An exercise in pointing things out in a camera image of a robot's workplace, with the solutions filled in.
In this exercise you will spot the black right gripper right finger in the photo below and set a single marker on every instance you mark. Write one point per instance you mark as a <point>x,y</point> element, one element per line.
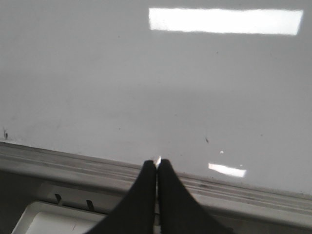
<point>180,213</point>

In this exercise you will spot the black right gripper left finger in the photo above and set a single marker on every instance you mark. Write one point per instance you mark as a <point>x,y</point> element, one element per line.
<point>135,214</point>

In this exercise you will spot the white whiteboard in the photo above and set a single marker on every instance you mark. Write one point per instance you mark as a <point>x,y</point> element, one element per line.
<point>222,88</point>

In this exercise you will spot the white plastic appliance housing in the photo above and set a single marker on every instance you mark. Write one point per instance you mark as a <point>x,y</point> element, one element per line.
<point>33,205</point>

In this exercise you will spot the grey aluminium whiteboard frame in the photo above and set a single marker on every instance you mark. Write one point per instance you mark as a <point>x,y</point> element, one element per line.
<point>235,198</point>

